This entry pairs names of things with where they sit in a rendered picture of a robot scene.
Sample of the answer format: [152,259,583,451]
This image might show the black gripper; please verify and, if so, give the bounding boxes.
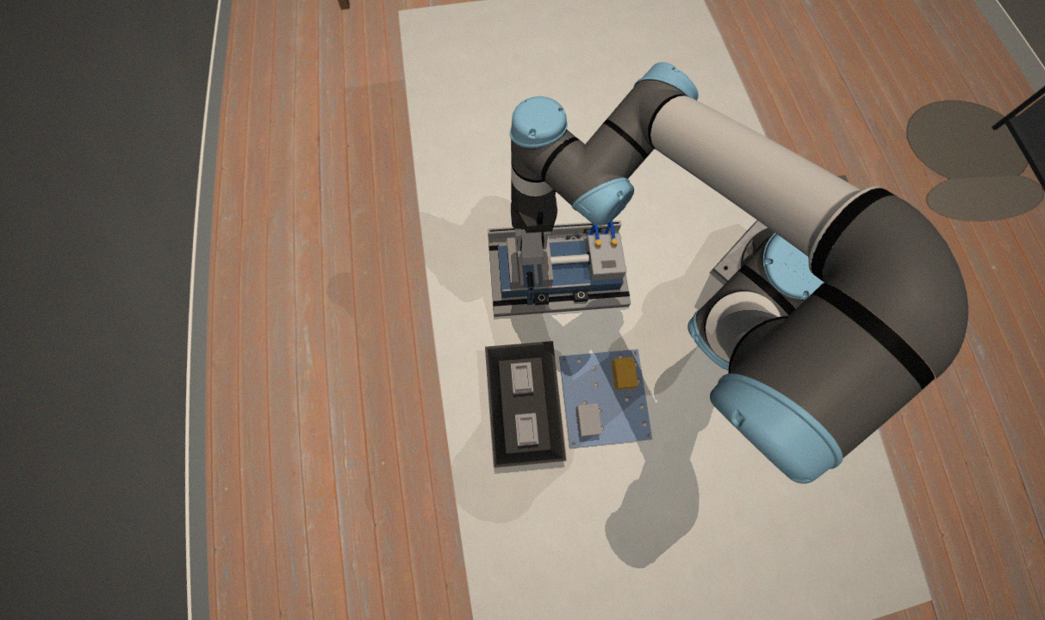
[511,164,557,251]

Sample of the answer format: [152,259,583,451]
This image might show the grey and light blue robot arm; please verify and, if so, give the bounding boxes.
[510,62,968,484]

